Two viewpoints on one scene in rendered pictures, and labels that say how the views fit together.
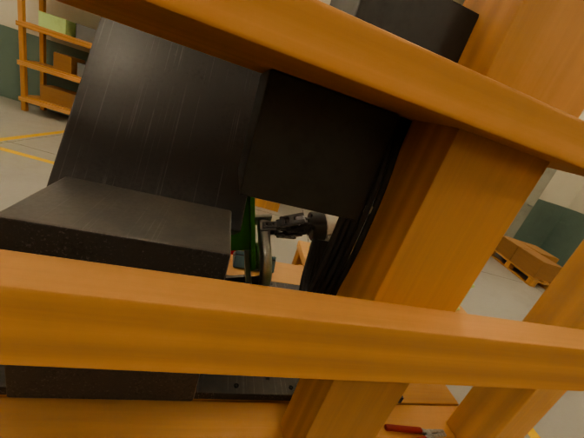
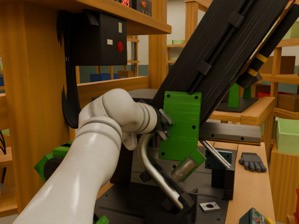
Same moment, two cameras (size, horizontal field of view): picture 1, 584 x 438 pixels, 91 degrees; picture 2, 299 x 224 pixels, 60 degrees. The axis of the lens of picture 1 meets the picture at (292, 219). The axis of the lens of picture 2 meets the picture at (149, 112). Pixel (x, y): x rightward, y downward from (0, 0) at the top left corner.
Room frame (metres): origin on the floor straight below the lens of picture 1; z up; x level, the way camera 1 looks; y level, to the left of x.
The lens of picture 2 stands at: (1.09, -0.55, 1.36)
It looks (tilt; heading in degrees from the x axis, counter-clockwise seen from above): 11 degrees down; 129
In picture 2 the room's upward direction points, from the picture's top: straight up
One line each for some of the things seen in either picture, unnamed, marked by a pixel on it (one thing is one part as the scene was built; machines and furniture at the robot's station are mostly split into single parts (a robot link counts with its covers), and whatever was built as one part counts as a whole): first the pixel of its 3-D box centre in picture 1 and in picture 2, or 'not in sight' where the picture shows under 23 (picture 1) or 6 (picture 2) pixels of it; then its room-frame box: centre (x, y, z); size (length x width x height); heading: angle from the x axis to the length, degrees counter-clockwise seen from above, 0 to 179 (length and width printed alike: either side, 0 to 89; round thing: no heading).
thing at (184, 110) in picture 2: (239, 220); (182, 123); (0.67, 0.13, 1.17); 0.13 x 0.12 x 0.20; 108
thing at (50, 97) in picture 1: (120, 73); not in sight; (5.33, 3.74, 1.10); 3.01 x 0.55 x 2.20; 98
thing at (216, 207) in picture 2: not in sight; (209, 206); (0.76, 0.16, 0.90); 0.06 x 0.04 x 0.01; 51
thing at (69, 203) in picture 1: (133, 292); (145, 133); (0.43, 0.24, 1.07); 0.30 x 0.18 x 0.34; 108
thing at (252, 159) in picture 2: not in sight; (250, 161); (0.74, 0.61, 0.91); 0.20 x 0.11 x 0.03; 116
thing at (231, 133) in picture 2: not in sight; (202, 130); (0.66, 0.28, 1.11); 0.39 x 0.16 x 0.03; 18
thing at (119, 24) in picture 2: (308, 146); (99, 42); (0.43, 0.01, 1.42); 0.17 x 0.12 x 0.15; 108
